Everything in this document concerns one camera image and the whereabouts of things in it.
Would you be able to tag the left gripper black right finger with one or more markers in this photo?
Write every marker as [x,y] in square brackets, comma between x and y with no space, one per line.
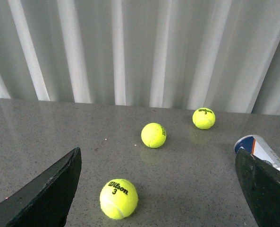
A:
[260,184]

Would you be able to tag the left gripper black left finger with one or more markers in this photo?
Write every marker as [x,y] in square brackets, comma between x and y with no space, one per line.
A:
[46,200]

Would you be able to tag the Roland Garros tennis ball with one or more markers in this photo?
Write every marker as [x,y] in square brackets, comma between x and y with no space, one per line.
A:
[153,135]

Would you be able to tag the near Wilson tennis ball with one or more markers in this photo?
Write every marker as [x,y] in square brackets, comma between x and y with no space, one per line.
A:
[118,199]

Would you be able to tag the wilson tennis ball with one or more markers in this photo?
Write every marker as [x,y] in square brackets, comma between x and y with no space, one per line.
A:
[118,199]
[204,118]

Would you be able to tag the far Wilson tennis ball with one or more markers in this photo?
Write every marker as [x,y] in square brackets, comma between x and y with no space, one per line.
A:
[204,118]

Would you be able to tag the white pleated curtain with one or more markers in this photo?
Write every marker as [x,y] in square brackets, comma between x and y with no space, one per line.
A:
[186,54]

